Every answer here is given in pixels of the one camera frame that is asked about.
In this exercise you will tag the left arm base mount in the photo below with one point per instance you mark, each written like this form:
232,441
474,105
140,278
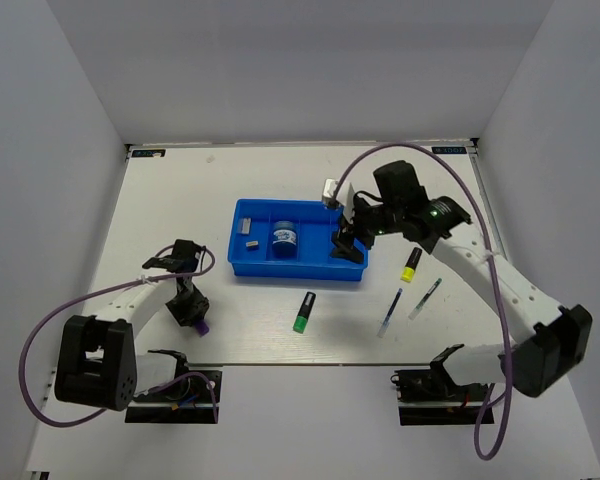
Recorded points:
192,401

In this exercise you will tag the purple black highlighter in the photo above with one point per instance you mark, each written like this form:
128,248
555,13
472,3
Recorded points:
202,328

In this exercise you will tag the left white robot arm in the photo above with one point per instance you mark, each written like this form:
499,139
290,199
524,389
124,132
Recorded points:
98,365

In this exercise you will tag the green black highlighter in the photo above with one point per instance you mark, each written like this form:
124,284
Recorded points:
304,312

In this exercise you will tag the white eraser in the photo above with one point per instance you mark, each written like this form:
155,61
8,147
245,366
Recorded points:
244,226

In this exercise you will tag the right table corner label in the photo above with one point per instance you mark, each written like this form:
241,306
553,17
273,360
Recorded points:
449,150

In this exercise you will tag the green pen refill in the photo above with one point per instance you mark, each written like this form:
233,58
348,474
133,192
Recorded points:
420,305

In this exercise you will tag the blue plastic divided tray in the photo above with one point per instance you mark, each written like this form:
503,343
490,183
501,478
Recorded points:
314,225

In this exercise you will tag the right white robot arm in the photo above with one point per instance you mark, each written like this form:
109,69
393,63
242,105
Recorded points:
545,339

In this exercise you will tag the left table corner label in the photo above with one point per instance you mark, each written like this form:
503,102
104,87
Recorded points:
148,153

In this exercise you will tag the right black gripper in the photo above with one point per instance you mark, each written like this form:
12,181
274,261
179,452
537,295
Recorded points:
344,238

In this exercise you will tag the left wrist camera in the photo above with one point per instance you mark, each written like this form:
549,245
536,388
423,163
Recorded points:
184,257

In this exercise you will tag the blue pen refill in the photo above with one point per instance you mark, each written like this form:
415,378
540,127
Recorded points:
386,321

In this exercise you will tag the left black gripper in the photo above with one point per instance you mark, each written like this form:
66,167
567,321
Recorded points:
182,315

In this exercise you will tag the table corner label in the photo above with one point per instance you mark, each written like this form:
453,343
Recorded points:
449,150
148,153

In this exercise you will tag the yellow black highlighter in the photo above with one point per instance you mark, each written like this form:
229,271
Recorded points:
411,264

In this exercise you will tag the blue correction tape roll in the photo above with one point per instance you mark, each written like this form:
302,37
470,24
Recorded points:
284,239

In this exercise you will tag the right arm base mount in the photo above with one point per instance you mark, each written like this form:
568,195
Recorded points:
423,402

